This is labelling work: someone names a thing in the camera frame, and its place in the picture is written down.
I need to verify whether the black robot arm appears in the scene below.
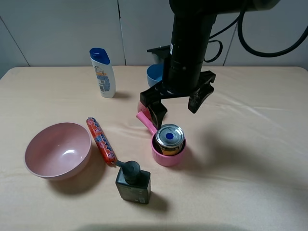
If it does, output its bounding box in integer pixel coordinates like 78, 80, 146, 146
140, 0, 278, 129

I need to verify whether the yellow tin can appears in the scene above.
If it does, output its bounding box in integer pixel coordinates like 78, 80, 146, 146
155, 124, 185, 156

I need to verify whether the dark green pump bottle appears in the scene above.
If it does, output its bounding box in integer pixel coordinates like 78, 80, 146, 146
115, 160, 151, 204

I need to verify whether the black cable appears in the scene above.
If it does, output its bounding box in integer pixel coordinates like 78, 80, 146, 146
203, 0, 308, 63

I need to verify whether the white blue shampoo bottle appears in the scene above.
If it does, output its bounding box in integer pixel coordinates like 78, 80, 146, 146
90, 48, 116, 98

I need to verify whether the pink saucepan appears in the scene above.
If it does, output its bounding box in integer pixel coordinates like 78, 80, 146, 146
136, 112, 186, 167

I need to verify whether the blue bowl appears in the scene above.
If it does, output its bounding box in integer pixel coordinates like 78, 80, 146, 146
146, 64, 164, 87

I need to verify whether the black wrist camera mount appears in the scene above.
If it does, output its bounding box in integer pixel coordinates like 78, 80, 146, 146
147, 45, 170, 64

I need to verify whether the red peach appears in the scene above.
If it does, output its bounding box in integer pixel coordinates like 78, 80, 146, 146
137, 102, 151, 120

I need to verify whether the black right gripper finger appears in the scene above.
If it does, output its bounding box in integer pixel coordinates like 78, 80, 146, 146
188, 83, 214, 113
148, 102, 167, 129

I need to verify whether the large pink bowl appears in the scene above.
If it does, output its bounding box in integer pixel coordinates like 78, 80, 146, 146
24, 122, 92, 180

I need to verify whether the red wrapped sausage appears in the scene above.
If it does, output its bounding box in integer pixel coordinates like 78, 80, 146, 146
86, 117, 117, 167

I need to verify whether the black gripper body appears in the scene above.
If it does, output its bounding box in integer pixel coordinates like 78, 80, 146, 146
140, 58, 216, 107

